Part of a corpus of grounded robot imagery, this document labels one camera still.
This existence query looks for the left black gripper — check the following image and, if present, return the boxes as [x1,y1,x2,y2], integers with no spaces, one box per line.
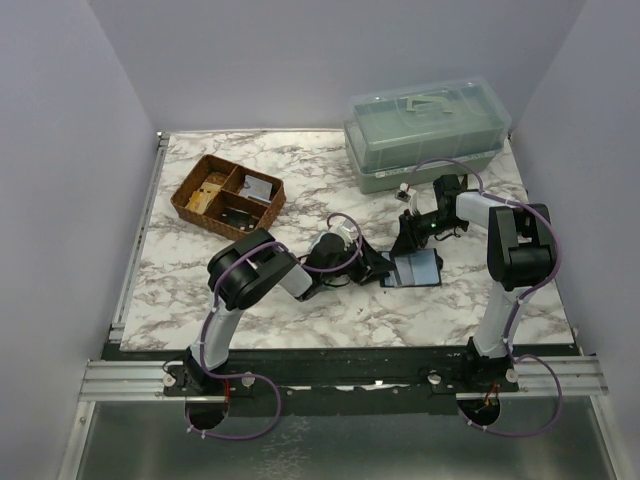
[321,236,396,286]

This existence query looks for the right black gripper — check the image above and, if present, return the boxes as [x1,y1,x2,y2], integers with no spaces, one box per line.
[389,209,466,259]

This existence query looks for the black leather card holder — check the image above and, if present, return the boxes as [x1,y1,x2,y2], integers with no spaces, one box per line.
[380,249,444,288]

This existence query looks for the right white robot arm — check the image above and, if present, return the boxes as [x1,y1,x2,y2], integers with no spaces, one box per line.
[391,174,558,392]

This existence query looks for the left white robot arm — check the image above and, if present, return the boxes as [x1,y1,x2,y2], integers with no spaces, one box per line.
[184,227,395,395]

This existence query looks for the gold cards in basket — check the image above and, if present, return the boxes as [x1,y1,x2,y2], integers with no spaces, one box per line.
[186,182,221,215]

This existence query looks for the green plastic storage box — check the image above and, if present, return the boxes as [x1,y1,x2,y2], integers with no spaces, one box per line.
[344,77,512,194]

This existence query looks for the black item in basket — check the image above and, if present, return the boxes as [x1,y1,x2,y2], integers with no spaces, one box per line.
[220,208,258,232]

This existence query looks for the brown woven divided basket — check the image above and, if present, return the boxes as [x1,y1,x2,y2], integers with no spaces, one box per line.
[171,155,286,240]

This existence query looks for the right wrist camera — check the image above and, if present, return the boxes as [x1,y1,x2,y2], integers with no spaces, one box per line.
[395,183,419,214]

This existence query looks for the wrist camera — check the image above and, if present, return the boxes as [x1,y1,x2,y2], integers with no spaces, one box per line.
[331,219,359,249]
[395,183,419,214]

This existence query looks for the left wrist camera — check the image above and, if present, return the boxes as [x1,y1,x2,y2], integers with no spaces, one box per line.
[331,219,359,249]

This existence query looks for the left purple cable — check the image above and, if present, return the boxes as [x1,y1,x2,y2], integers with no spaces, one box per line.
[199,213,362,441]

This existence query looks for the purple cable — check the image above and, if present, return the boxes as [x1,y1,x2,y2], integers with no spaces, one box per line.
[402,158,564,436]
[199,213,362,441]

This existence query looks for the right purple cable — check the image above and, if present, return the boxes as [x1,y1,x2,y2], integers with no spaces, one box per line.
[402,158,564,436]

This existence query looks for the black metal base rail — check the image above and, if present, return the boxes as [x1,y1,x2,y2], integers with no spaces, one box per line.
[102,342,526,419]

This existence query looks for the aluminium frame rail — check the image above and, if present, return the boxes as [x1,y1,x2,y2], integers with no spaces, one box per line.
[107,132,171,344]

